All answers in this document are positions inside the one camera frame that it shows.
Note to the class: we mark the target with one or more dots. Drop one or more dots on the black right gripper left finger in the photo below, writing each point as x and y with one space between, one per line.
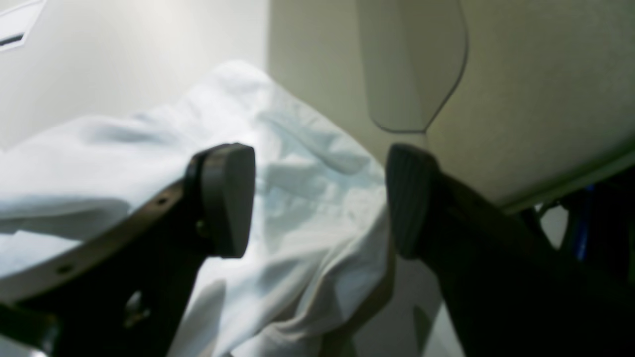
123 294

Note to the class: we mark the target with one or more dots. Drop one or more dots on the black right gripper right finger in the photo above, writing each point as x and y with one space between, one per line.
508 292

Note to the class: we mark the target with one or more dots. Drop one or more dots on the white t-shirt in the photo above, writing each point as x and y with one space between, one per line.
319 229

